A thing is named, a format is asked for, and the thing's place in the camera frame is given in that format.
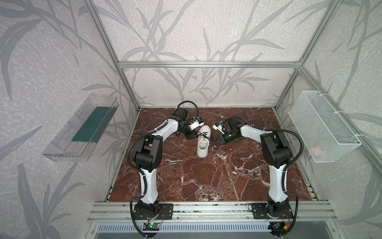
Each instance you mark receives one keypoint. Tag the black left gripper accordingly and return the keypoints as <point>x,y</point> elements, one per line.
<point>192,132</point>

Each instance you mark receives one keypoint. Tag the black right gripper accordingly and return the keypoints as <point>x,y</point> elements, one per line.
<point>221,137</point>

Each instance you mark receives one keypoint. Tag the white sneaker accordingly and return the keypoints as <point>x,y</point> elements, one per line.
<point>202,153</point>

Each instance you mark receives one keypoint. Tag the black shoelace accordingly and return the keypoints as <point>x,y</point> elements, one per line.
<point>205,139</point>

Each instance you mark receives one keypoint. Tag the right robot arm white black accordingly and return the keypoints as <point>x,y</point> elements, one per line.
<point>277,154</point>

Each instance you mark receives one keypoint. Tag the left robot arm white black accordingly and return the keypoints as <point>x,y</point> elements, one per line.
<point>145,155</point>

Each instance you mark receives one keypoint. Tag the pink item in basket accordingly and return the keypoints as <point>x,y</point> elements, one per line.
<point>316,151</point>

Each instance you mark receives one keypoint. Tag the left green circuit board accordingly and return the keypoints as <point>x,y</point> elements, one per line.
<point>151,226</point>

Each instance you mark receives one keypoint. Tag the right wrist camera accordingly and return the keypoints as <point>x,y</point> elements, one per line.
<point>226,125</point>

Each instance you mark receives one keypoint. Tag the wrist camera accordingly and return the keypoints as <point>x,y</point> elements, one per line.
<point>226,125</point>
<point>196,123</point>

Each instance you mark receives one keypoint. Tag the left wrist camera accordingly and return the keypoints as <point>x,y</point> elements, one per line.
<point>196,123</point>

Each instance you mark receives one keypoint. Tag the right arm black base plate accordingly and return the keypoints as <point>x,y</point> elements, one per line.
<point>263,211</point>

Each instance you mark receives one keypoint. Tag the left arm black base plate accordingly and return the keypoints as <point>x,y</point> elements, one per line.
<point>161,211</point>

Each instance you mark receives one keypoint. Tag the aluminium frame crossbar back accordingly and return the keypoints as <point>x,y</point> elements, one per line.
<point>207,64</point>

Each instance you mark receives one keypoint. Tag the white wire mesh basket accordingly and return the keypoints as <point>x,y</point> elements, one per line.
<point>319,124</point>

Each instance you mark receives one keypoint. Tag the right circuit board with wires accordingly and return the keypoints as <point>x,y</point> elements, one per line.
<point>279,226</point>

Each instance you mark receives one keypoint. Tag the clear plastic wall bin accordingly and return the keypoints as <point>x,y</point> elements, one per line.
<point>78,138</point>

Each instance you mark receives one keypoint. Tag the aluminium frame post back left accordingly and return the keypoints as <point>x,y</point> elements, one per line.
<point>98,24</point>

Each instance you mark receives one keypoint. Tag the aluminium frame post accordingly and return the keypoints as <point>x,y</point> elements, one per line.
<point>98,24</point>
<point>327,17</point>

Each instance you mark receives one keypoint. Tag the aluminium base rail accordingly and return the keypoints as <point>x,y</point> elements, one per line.
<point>203,211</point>

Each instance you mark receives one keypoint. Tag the aluminium frame post back right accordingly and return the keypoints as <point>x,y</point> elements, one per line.
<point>327,17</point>

